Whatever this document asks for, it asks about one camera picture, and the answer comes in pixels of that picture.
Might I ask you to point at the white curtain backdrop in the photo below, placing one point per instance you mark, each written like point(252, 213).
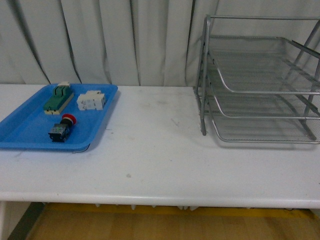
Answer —
point(121, 42)

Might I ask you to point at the green knife switch block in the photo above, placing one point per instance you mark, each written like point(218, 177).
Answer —
point(62, 94)

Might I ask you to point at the red emergency stop button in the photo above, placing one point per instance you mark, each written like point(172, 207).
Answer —
point(61, 131)

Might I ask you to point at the blue plastic tray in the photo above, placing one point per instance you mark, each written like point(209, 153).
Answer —
point(27, 127)

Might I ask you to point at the white circuit breaker block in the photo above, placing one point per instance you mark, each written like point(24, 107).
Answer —
point(91, 100)

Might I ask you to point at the silver mesh three-tier rack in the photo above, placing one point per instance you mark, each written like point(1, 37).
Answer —
point(255, 85)

